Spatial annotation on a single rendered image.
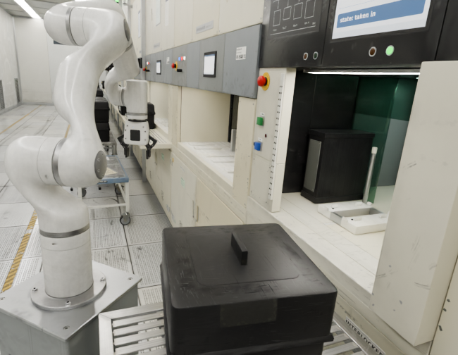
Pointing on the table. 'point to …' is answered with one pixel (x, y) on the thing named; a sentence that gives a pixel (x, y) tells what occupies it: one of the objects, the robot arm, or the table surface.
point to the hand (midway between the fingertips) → (137, 156)
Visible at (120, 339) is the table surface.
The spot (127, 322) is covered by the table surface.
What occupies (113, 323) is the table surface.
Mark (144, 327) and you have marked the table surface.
